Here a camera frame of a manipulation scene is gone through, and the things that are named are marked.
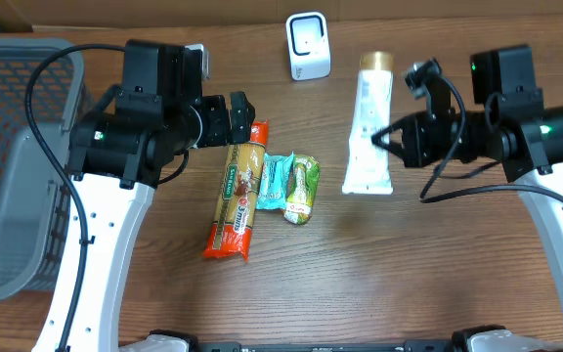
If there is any white Pantene tube gold cap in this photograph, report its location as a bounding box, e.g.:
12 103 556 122
342 51 393 195

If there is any teal snack packet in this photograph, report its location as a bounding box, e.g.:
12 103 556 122
256 154 294 210

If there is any green snack packet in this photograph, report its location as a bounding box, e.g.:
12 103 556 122
283 154 321 225

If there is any red spaghetti packet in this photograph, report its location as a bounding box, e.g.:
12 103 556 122
202 120 269 261

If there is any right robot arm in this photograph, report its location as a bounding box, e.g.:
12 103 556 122
371 45 563 350

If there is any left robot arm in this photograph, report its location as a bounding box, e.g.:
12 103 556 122
35 40 255 351

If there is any white barcode scanner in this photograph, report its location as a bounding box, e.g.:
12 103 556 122
285 11 331 81

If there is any grey plastic basket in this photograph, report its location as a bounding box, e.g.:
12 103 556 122
0 38 70 300

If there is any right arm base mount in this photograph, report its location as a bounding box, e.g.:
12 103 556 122
446 325 563 352

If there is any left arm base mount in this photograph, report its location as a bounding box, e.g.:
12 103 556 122
118 330 200 352

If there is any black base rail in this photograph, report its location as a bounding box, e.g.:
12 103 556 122
114 339 541 352

